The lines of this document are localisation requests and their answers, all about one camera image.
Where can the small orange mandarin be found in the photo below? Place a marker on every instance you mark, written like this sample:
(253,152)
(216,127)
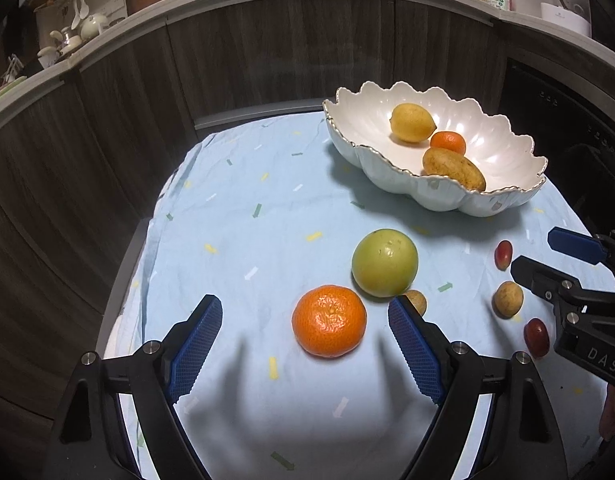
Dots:
(448,143)

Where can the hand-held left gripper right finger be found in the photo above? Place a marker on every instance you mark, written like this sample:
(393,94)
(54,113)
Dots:
(415,350)

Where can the red jujube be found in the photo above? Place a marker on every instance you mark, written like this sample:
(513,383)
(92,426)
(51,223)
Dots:
(504,254)
(536,337)

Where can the yellow lemon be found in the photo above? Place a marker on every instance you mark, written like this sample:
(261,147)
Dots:
(412,122)

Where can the white teapot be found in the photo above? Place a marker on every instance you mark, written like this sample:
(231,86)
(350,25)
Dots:
(93,26)

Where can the brown longan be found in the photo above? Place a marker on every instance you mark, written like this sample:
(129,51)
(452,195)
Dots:
(508,300)
(417,301)

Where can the dark wood kitchen cabinet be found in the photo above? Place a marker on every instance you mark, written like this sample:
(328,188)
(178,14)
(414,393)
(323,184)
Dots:
(137,85)

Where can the green apple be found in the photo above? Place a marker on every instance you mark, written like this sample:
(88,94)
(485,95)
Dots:
(385,262)

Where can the white hanging ladles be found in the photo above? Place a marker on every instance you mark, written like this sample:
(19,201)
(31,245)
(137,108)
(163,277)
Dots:
(77,15)

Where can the yellow-brown mango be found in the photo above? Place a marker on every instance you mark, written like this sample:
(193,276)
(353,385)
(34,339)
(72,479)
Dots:
(453,169)

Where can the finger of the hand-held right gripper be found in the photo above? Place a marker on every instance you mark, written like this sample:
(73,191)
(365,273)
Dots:
(535,275)
(575,246)

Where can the white scalloped bowl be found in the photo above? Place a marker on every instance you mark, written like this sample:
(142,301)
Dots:
(367,120)

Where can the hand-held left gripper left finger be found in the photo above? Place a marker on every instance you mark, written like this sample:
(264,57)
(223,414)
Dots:
(195,350)

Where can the light blue patterned tablecloth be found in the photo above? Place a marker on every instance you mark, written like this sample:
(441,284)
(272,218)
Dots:
(287,240)

